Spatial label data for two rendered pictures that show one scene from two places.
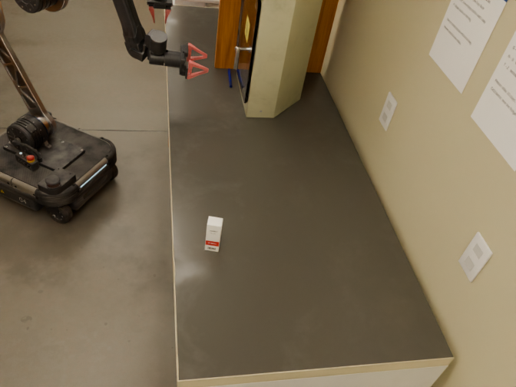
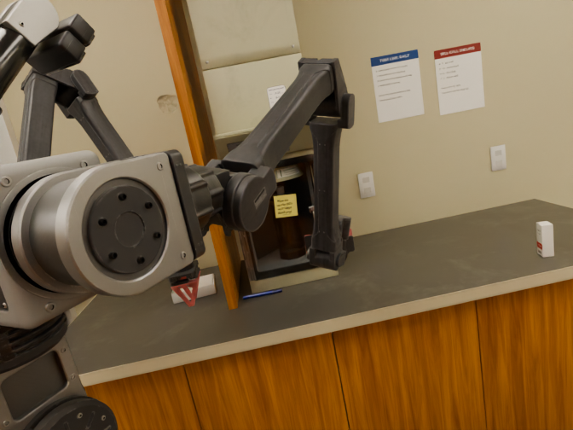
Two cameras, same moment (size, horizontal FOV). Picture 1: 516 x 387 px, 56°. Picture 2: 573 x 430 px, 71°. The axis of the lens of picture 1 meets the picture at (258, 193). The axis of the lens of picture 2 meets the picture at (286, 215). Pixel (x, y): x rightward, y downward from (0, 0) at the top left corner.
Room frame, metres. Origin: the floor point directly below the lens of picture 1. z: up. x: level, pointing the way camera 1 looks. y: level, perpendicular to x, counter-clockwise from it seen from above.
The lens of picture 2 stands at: (1.40, 1.45, 1.52)
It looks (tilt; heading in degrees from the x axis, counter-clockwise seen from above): 13 degrees down; 283
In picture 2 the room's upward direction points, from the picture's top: 11 degrees counter-clockwise
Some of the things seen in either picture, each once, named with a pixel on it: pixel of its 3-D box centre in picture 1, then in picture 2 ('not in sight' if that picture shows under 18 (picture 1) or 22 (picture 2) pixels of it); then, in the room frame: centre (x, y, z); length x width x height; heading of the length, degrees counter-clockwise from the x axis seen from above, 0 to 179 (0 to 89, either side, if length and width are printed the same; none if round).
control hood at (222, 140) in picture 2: not in sight; (268, 141); (1.71, 0.20, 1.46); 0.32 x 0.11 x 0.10; 16
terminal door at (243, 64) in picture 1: (246, 38); (282, 218); (1.73, 0.15, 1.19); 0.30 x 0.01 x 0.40; 16
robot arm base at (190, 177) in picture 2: not in sight; (180, 200); (1.62, 1.03, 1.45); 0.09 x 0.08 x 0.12; 164
